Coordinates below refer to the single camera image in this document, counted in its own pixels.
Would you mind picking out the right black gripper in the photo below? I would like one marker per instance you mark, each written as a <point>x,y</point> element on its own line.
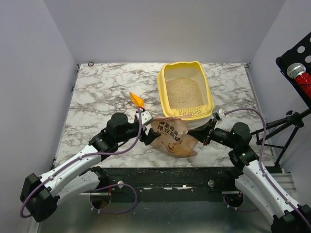
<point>208,132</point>

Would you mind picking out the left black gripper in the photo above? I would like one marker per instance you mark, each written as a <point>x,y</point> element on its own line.
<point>148,139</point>

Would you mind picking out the pink cat litter bag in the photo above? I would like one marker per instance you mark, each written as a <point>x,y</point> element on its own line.
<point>174,138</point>

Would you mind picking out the orange plastic scoop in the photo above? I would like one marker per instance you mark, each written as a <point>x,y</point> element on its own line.
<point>136,100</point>

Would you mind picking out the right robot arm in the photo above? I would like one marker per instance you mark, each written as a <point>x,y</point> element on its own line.
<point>283,212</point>

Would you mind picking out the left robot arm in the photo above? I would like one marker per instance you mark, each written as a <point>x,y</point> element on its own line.
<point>41,195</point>

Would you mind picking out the yellow litter box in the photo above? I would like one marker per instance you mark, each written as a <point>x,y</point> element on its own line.
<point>184,92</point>

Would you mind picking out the red silver microphone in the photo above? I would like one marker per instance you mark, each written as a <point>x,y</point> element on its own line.
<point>302,78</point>

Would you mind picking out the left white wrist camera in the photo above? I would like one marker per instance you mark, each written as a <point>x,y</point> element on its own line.
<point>144,116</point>

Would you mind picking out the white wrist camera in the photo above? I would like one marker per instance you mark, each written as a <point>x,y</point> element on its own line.
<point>218,114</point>
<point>144,116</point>

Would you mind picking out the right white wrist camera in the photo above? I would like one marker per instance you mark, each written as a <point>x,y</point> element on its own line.
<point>218,114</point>

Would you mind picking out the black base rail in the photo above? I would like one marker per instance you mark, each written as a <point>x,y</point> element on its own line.
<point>171,184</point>

